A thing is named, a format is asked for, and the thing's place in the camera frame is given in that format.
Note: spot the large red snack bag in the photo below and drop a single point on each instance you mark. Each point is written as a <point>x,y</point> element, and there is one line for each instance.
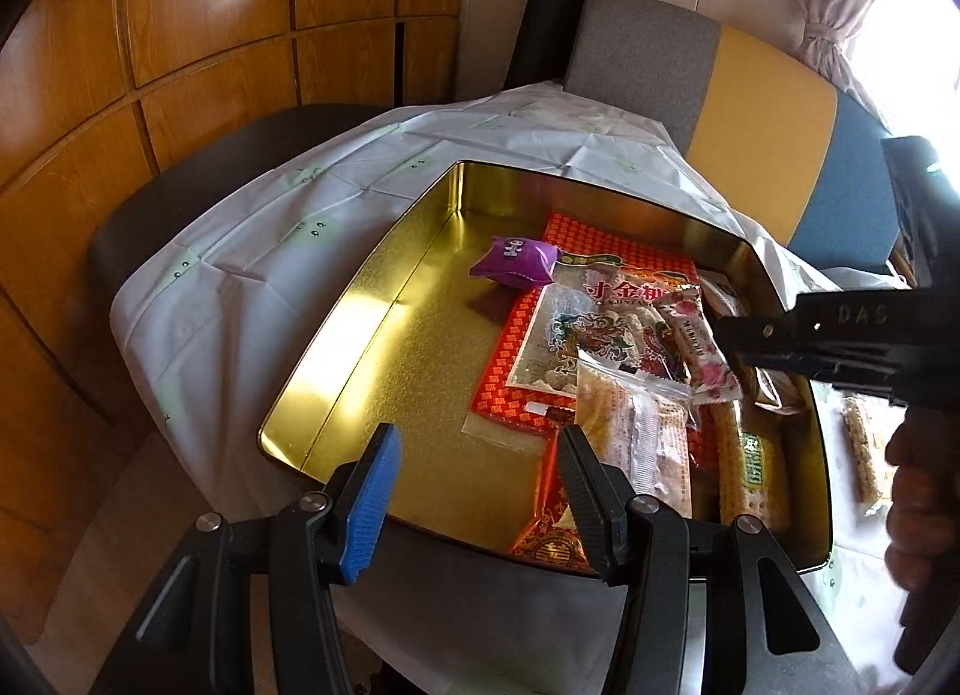
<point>585,320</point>

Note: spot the pale rice bar packet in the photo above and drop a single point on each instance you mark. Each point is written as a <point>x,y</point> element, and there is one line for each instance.
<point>866,455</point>

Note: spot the pale floral curtain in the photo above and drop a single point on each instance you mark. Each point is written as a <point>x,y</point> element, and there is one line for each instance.
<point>832,5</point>

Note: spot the grey yellow blue chair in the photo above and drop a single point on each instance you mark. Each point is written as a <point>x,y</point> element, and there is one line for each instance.
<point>765,110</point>

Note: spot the white plastic tablecloth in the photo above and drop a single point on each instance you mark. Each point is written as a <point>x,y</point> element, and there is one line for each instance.
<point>300,230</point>

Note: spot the pink floral snack packet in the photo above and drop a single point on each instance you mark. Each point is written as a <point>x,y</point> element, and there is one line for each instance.
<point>701,357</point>

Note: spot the person's right hand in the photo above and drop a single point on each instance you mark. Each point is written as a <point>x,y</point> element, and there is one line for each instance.
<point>915,500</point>

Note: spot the black rolled mat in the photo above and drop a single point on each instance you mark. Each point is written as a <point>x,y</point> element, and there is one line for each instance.
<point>551,20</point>

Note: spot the white packet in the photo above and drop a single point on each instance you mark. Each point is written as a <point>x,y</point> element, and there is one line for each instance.
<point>724,294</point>

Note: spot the orange cracker packet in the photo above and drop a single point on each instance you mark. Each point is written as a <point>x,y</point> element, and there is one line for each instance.
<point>645,432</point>

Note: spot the gold metal tin box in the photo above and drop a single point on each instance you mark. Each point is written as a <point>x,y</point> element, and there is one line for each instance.
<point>420,365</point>

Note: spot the small red candy packet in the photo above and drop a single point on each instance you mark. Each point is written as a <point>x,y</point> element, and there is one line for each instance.
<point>544,526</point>

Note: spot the purple snack packet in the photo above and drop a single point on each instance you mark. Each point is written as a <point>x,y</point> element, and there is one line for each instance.
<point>517,260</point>

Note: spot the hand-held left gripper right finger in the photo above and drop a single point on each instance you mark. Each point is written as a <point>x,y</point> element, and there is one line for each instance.
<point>592,492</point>

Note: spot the window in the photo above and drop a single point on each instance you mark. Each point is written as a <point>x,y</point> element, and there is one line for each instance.
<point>915,65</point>

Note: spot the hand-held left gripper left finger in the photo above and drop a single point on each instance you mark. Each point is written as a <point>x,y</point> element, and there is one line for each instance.
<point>371,507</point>

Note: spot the long bar packet green label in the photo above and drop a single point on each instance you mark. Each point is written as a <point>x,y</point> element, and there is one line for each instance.
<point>750,470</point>

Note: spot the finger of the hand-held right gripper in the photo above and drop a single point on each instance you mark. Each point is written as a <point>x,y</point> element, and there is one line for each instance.
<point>757,339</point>

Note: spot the wooden panel cabinet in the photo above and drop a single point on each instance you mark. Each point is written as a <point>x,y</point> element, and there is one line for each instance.
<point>187,27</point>

